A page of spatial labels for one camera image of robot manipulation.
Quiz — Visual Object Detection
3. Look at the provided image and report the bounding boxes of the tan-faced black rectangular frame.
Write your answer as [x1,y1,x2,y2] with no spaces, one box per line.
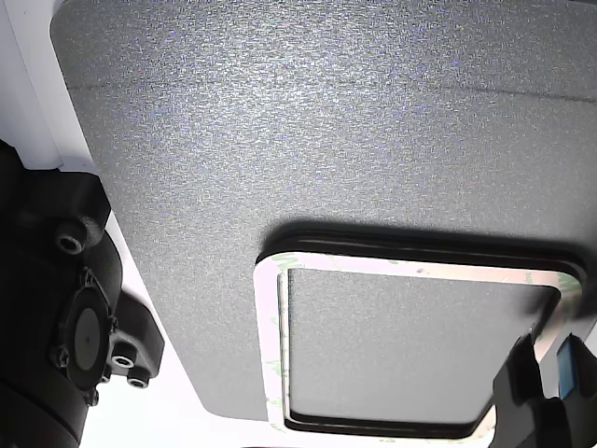
[253,250,584,443]
[257,226,590,442]

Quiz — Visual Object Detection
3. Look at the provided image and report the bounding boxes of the black six-joint robot arm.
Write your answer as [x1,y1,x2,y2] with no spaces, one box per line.
[0,137,167,448]

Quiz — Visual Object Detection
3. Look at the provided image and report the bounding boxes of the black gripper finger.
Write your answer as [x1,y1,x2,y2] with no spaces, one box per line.
[558,334,597,448]
[493,332,571,448]

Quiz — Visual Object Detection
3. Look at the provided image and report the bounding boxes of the gray textured mat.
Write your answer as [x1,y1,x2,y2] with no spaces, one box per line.
[49,0,597,428]

